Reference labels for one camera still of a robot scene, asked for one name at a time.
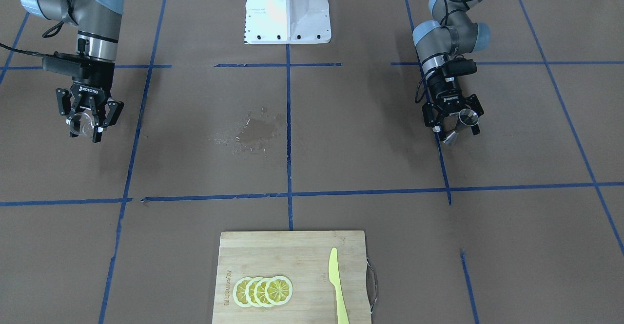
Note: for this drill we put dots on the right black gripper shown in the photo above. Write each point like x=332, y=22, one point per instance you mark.
x=91, y=81

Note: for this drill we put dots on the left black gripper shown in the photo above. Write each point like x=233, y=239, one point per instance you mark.
x=446, y=90

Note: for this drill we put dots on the steel cocktail shaker cup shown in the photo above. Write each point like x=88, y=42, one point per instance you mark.
x=468, y=119

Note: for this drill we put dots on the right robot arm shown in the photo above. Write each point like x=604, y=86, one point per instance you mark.
x=98, y=23

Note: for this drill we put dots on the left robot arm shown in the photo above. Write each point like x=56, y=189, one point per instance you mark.
x=441, y=45

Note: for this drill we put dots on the yellow plastic knife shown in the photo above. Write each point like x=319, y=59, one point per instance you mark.
x=334, y=277

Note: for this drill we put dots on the bamboo cutting board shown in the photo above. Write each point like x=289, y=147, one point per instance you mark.
x=303, y=257

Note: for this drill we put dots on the lemon slice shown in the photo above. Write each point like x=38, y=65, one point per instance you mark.
x=263, y=292

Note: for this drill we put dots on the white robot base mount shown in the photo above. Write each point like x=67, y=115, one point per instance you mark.
x=287, y=22

